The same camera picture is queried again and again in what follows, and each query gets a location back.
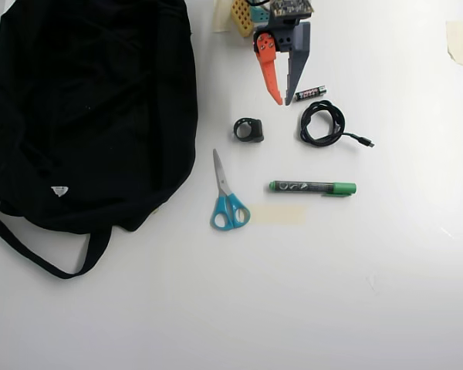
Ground green capped black marker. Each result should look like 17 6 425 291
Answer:
269 179 358 198

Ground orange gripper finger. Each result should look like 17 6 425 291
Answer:
252 32 284 106

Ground beige masking tape strip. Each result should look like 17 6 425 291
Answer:
249 203 308 227
211 0 235 34
444 19 463 68

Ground black aa battery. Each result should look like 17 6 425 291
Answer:
294 86 328 102

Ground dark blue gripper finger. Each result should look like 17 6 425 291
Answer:
285 48 312 106

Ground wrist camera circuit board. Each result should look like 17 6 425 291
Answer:
269 0 316 19

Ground black coiled usb cable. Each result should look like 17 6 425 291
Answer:
299 99 376 150

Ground black fabric bag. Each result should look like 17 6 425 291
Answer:
0 0 200 281

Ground blue handled scissors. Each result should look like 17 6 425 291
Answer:
209 148 252 233

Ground black plastic ring clip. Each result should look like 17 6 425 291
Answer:
231 116 265 145

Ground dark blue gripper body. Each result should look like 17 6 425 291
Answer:
254 14 312 55

